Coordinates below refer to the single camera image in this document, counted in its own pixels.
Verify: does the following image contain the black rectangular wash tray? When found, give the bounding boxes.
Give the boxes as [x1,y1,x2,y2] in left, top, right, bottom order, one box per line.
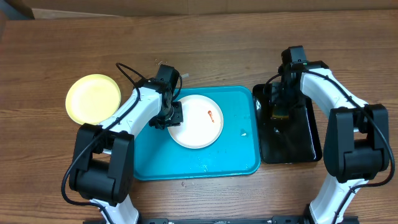
[252,84,322,164]

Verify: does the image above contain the green yellow scrubbing sponge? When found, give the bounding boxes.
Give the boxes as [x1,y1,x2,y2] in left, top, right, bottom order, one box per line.
[271,105,289,119]

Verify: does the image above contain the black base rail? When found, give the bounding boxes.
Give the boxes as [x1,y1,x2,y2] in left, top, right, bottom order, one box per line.
[83,214,360,224]

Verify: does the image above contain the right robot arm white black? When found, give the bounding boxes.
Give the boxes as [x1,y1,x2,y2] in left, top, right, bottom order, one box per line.
[257,60,396,223]

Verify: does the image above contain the cardboard sheet at back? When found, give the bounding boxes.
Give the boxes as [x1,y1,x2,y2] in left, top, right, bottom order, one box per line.
[5,0,397,17]

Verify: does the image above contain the teal plastic serving tray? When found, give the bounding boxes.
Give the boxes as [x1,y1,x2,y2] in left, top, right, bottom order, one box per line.
[134,86,261,181]

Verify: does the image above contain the white plate with ketchup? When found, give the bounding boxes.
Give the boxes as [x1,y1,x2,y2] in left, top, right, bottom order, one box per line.
[168,95,224,149]

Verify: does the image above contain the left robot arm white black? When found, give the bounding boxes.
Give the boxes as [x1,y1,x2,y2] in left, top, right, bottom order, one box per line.
[61,76,183,223]

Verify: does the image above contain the light green round plate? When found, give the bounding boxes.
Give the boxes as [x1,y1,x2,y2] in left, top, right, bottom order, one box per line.
[65,74,121,124]

